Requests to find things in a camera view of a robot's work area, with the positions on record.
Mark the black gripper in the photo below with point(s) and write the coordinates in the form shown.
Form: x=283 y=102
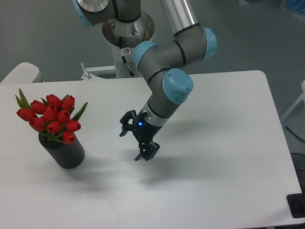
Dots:
x=143 y=132

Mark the black device at table edge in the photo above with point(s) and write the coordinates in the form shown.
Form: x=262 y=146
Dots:
x=296 y=204

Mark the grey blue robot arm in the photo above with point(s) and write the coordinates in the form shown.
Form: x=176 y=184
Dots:
x=161 y=67

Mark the white chair corner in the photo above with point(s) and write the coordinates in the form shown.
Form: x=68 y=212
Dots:
x=23 y=73

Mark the dark grey ribbed vase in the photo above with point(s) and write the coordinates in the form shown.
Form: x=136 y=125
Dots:
x=67 y=156

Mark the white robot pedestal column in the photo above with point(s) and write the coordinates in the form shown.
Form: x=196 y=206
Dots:
x=126 y=52

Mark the blue plastic bag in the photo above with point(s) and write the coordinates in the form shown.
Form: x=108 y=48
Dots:
x=295 y=8

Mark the red tulip bouquet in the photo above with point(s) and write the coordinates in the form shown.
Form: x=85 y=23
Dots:
x=51 y=117

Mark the white frame at right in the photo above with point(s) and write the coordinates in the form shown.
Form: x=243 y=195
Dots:
x=295 y=108

